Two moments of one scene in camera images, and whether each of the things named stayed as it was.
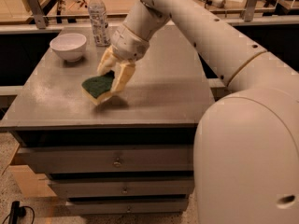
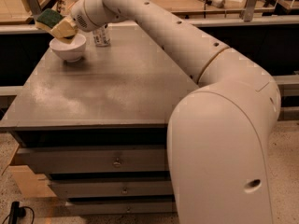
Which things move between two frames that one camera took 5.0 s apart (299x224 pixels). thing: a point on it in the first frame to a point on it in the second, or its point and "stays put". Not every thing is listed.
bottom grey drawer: x=122 y=207 stays put
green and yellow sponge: x=96 y=89 to x=47 y=18
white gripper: x=129 y=46 to x=79 y=17
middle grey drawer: x=124 y=188 stays put
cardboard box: x=31 y=183 stays put
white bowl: x=69 y=45 stays put
